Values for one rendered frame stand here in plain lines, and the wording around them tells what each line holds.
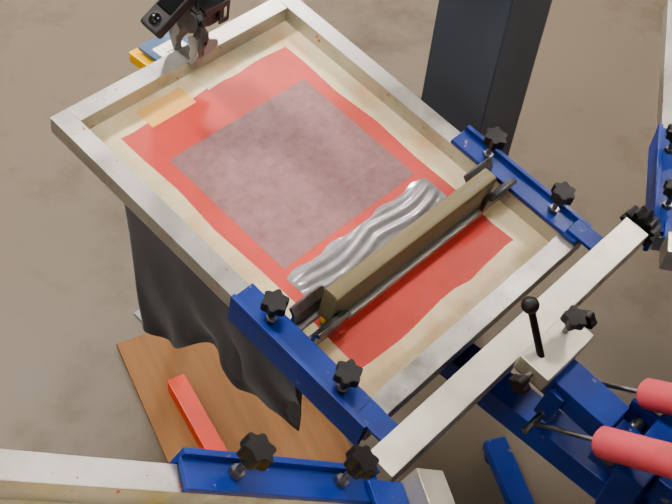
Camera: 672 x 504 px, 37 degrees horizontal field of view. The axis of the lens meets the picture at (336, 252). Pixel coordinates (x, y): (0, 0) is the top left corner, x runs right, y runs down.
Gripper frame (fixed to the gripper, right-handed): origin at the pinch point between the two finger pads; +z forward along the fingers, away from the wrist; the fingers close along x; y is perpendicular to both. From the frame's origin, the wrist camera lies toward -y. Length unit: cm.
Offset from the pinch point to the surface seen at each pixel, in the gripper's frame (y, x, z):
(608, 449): -8, -104, -10
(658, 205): 48, -81, 0
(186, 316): -21, -28, 37
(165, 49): 10.8, 17.5, 17.9
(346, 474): -45, -83, -20
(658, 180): 54, -78, 1
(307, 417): 13, -44, 105
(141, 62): 5.7, 19.2, 20.1
